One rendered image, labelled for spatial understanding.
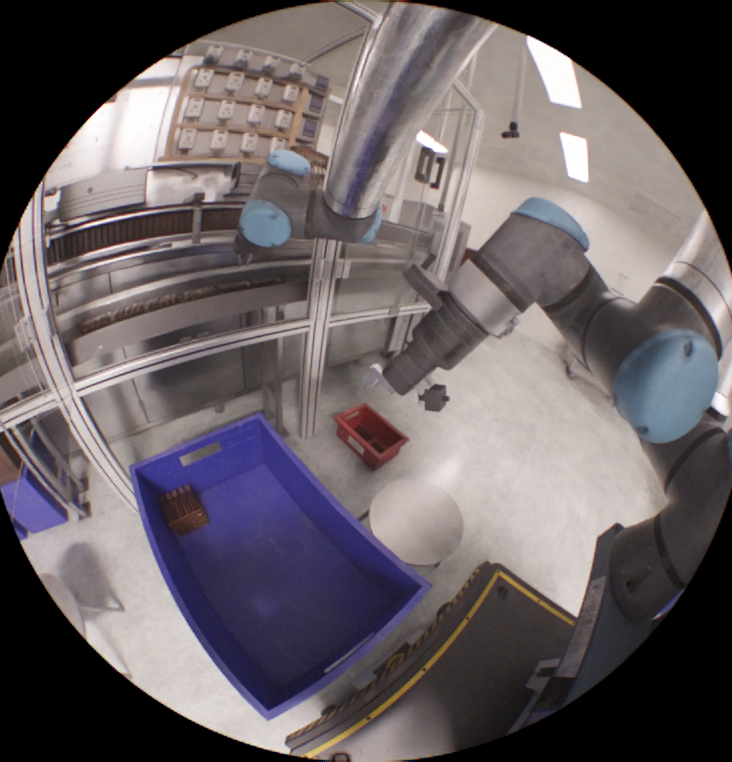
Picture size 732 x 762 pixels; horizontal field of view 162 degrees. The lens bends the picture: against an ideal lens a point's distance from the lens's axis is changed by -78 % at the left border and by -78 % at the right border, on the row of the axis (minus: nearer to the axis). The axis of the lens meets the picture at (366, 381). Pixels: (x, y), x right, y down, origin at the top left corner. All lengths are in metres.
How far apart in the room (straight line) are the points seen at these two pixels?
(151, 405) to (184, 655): 0.95
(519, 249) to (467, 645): 0.73
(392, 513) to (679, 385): 0.73
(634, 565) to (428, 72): 0.61
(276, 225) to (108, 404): 1.00
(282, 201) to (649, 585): 0.79
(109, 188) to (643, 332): 0.98
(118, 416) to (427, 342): 1.18
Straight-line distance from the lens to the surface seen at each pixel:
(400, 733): 0.69
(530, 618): 0.81
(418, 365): 0.33
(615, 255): 4.76
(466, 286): 0.29
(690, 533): 0.46
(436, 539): 0.80
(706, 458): 0.47
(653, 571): 0.48
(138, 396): 1.20
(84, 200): 0.88
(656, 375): 0.20
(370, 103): 0.30
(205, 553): 0.77
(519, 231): 0.29
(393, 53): 0.27
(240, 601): 0.73
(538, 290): 0.30
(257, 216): 0.44
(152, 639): 1.07
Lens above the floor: 0.93
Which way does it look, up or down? 34 degrees down
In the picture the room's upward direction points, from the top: 13 degrees clockwise
